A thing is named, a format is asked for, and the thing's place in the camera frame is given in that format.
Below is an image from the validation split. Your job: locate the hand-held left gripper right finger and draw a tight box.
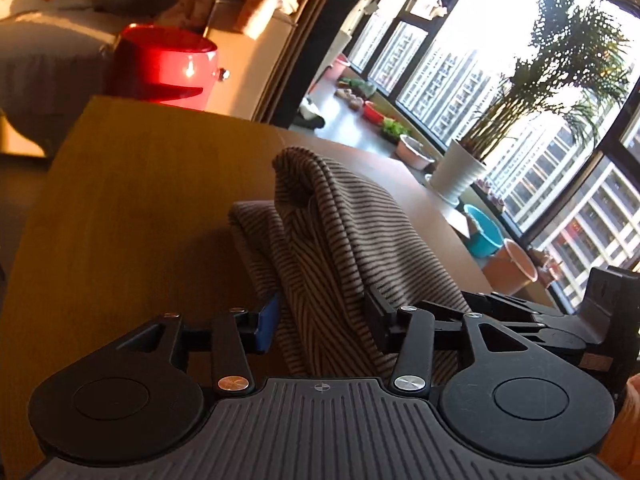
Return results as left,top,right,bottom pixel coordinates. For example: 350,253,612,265
363,287,546,395

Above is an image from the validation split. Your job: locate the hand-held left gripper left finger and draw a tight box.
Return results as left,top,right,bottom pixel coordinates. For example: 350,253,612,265
112,291,282,395

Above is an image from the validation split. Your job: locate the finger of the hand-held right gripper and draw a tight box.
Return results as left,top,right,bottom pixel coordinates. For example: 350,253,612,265
419,301,547,334
461,290,581,318

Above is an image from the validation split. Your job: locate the grey striped garment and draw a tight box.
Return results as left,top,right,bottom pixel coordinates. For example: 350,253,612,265
228,146,481,378

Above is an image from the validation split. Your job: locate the pile of pink clothes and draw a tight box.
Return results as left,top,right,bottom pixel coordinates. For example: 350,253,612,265
170,0,301,41

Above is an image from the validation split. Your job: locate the person's right hand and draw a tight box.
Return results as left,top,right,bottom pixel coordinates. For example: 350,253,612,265
597,374,640,480

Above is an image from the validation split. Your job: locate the pink bucket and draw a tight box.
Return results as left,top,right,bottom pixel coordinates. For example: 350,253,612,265
482,239,538,297

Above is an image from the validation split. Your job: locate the blue basin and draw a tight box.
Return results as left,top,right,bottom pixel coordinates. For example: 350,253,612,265
462,204,503,258

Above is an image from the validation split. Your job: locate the potted plant white pot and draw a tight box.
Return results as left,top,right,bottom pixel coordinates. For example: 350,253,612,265
429,0,633,206

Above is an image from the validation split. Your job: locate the white bowl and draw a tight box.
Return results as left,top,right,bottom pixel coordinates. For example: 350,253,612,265
396,134,436,171

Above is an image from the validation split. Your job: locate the pair of beige slippers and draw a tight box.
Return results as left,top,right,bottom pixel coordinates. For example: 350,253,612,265
335,89,363,111

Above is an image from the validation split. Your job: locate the leafy green plant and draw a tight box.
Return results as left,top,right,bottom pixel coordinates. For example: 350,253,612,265
340,77,377,99

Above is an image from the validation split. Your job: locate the beige cabinet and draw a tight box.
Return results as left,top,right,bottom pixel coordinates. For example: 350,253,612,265
202,2,296,121

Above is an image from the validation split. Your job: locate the white floor cleaner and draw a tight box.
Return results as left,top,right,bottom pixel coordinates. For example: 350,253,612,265
299,0,388,128

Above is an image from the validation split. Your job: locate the dark brown curtain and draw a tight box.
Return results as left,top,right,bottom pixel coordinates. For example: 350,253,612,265
250,0,381,128

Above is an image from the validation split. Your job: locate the beige covered sofa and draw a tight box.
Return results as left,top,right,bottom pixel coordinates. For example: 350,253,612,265
0,0,201,158

